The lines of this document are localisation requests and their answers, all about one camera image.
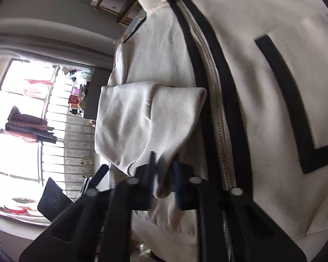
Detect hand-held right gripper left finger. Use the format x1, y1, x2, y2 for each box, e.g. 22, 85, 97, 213
19, 151, 158, 262

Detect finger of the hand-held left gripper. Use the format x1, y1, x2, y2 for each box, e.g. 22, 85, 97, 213
91, 164, 110, 194

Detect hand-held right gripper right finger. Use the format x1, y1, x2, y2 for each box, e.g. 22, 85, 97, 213
172, 159, 308, 262

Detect cream zip jacket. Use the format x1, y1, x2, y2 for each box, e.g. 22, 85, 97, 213
94, 0, 328, 254

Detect hanging dark clothes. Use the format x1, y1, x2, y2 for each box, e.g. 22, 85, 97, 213
4, 106, 58, 144

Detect red window decoration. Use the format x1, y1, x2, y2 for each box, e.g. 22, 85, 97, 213
4, 196, 35, 216
23, 79, 52, 88

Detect barred window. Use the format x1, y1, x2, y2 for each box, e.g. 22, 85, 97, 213
0, 59, 96, 219

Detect dark cabinet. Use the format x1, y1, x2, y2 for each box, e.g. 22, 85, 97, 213
83, 67, 114, 119

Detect white plastic bag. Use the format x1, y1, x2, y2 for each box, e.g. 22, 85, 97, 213
70, 68, 91, 84

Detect grey curtain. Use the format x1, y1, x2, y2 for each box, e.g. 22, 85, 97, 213
0, 23, 117, 69

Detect wooden chair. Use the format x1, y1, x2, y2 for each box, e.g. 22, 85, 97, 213
94, 0, 147, 28

